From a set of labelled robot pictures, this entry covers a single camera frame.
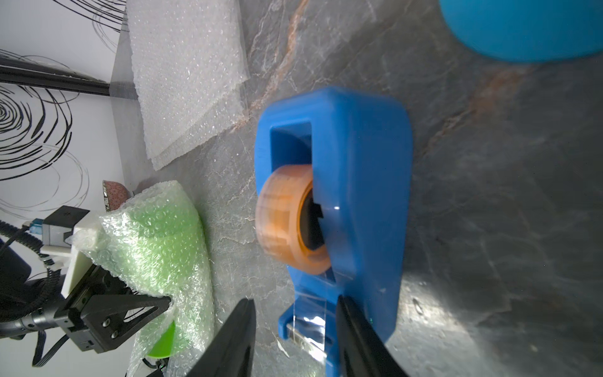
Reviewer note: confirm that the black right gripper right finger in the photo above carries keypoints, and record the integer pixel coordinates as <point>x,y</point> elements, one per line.
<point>361,351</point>

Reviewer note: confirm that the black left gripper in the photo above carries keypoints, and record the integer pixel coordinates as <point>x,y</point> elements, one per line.
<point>101,313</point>

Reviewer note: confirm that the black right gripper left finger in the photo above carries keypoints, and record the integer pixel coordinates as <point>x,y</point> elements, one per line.
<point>232,350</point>

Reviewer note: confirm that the green plastic wine glass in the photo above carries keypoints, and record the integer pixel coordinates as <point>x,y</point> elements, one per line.
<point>159,250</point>

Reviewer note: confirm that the blue tape dispenser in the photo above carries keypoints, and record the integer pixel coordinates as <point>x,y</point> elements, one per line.
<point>360,148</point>

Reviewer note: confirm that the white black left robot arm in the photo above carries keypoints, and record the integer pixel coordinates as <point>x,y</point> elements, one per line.
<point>28,306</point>

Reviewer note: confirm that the blue plastic wine glass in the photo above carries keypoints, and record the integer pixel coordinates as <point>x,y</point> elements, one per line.
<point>527,31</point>

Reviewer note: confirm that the patterned small bowl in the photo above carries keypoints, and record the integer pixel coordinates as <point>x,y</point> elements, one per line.
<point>115,195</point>

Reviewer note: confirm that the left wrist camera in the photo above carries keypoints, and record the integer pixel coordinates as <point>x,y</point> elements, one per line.
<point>56,232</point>

